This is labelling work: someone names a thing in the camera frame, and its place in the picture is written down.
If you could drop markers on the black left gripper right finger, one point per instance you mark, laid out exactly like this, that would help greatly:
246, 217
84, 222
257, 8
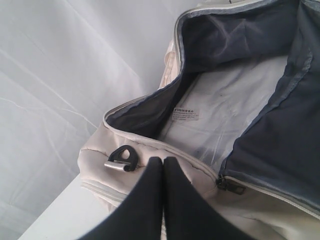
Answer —
187, 215

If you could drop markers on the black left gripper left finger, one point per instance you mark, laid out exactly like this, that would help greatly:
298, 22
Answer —
140, 215

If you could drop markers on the cream duffel bag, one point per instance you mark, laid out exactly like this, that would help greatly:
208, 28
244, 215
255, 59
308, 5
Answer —
269, 184

